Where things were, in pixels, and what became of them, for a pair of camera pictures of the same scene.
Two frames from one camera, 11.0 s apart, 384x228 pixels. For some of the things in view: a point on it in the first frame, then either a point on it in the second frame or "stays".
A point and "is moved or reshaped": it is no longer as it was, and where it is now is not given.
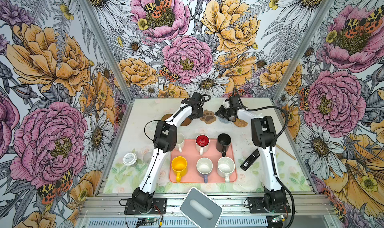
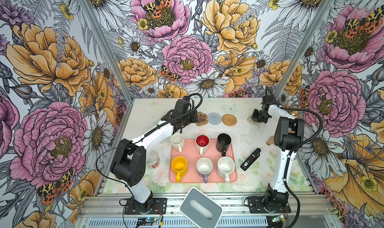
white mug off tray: (180, 139) stays
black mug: (223, 141) stays
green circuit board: (146, 221) stays
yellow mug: (179, 164) stays
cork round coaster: (240, 123) is moved or reshaped
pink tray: (189, 165) stays
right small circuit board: (277, 218) stays
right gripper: (220, 112) -> (255, 117)
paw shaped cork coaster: (208, 117) is moved or reshaped
